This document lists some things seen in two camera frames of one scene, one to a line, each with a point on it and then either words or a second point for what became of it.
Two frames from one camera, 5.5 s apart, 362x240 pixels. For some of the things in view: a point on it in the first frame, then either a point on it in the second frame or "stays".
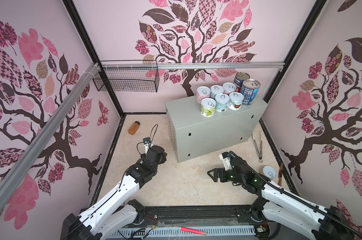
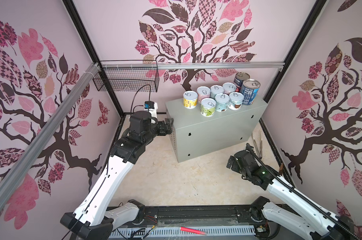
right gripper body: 231,176 to 235,167
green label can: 207,107 stays
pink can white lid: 228,87 stays
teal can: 236,99 stays
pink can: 202,92 stays
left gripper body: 163,159 to 158,129
